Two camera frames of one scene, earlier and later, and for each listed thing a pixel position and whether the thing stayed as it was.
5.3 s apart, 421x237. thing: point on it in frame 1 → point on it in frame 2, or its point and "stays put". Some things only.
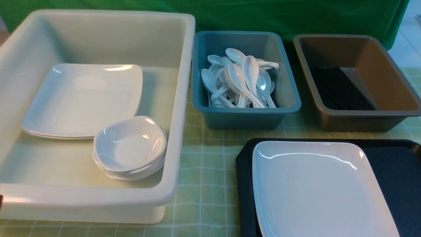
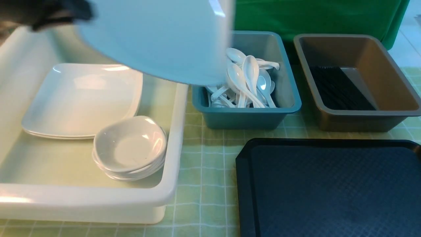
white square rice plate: (311, 189) → (186, 41)
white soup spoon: (237, 56) stays put
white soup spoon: (250, 69) stays put
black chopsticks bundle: (336, 91) stays put
